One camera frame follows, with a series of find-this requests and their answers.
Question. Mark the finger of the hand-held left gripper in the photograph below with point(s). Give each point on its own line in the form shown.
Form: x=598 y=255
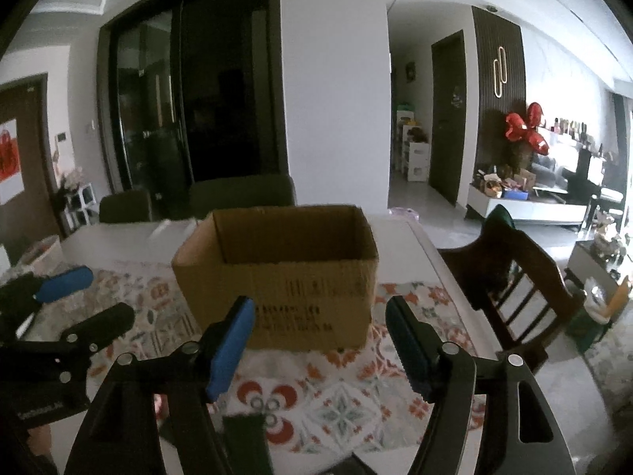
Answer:
x=64 y=283
x=106 y=324

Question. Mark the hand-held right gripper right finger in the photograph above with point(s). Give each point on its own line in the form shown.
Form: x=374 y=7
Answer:
x=410 y=346

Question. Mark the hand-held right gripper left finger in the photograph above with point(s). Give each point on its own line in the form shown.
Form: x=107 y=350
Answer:
x=230 y=351

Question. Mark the brown cardboard box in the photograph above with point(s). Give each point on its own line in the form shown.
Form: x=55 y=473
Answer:
x=296 y=282

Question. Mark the round floral dish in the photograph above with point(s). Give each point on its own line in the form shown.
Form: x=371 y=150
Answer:
x=43 y=251

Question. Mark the small white cube shelf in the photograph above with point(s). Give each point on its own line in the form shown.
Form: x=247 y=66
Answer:
x=81 y=205

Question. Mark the floral patterned table runner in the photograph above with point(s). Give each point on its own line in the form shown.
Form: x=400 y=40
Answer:
x=346 y=405

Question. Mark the dark green snack packet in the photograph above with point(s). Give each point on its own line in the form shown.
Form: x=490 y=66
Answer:
x=247 y=445

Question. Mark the dark green dining chair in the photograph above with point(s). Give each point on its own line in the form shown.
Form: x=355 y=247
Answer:
x=242 y=195
x=123 y=208

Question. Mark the dark dried plant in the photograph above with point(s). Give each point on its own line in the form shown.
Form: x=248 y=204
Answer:
x=67 y=185

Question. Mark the brown entry door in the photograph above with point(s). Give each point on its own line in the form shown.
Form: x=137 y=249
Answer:
x=34 y=158

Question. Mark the dark wooden chair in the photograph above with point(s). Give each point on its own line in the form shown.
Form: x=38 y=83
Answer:
x=524 y=282

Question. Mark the red and white door poster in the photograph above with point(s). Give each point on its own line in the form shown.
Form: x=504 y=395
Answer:
x=10 y=158

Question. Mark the green stool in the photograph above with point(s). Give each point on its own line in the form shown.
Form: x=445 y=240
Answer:
x=588 y=329

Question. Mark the white television cabinet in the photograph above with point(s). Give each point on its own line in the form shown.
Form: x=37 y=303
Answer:
x=539 y=212

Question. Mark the clutter of gift boxes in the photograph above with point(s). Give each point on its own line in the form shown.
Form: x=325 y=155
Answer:
x=502 y=183

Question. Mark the white hallway storage shelf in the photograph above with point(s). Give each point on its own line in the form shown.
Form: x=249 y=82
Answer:
x=415 y=158

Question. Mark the white plastic bag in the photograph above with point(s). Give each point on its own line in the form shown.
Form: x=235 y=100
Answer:
x=598 y=297

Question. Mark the grey coffee table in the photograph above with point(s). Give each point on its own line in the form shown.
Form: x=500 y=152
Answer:
x=583 y=257

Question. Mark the patterned floor rug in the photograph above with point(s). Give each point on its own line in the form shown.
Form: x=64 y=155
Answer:
x=613 y=371

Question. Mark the dark glass sliding door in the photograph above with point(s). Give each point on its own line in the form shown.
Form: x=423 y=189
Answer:
x=198 y=99

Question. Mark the dark interior door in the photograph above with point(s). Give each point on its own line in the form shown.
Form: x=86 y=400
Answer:
x=447 y=118

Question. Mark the television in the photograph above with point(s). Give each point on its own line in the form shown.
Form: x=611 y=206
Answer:
x=564 y=173

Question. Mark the red foil balloon bunch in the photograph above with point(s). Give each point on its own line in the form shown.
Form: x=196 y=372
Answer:
x=524 y=128

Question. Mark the row of shelf figurines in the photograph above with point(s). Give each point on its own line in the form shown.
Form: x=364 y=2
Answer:
x=573 y=131

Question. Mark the bright window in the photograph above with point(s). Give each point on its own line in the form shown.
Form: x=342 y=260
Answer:
x=624 y=173

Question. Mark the ceiling air vent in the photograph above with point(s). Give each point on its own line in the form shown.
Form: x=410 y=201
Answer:
x=76 y=1

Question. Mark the wall intercom panel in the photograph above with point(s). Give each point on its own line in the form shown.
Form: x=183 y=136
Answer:
x=63 y=137

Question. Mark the small wall picture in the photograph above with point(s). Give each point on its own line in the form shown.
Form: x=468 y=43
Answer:
x=410 y=72

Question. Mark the gold loop wall light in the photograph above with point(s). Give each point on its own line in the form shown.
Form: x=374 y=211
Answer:
x=499 y=72

